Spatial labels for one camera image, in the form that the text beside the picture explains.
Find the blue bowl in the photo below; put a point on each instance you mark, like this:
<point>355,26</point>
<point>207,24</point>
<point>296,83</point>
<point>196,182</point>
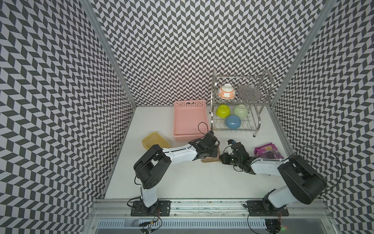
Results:
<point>233,122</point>

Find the grey speckled plate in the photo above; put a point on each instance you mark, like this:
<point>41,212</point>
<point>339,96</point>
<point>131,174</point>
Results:
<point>249,93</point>

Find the purple snack bag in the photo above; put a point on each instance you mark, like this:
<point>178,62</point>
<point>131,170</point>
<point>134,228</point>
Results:
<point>268,151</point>

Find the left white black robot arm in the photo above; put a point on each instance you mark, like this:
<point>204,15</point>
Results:
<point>152,166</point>

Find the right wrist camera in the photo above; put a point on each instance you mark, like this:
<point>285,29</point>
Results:
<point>231,141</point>

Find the aluminium front rail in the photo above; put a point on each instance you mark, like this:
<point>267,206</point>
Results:
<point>208,208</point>

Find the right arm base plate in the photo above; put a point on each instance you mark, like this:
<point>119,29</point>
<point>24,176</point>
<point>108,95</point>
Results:
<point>261,208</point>

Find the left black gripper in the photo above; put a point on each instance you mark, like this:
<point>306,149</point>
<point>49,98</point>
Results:
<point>215,150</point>

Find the pale green bowl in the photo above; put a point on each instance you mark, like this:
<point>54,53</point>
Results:
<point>241,111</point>

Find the brown striped square dishcloth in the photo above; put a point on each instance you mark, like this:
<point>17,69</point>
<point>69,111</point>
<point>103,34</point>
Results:
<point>212,159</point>

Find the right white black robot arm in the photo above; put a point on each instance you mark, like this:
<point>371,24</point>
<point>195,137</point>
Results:
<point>302,182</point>

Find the white orange patterned bowl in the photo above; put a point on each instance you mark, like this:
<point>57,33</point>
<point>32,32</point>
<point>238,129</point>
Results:
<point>226,91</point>

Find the lime green bowl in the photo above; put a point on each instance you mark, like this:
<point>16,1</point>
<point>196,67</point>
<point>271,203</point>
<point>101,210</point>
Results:
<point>223,111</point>

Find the metal two-tier dish rack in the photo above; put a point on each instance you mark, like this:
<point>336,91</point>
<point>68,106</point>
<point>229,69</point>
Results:
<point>265,82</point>

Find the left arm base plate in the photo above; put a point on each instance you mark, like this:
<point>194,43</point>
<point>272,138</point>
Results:
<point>160,208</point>

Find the yellow plastic container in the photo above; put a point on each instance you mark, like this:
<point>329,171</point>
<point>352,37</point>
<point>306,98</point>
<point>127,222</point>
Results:
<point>153,139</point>

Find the pink plastic basket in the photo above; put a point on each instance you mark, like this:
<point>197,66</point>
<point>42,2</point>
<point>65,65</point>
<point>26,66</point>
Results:
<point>190,120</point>

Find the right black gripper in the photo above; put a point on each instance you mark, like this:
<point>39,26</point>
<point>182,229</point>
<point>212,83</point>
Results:
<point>224,160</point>

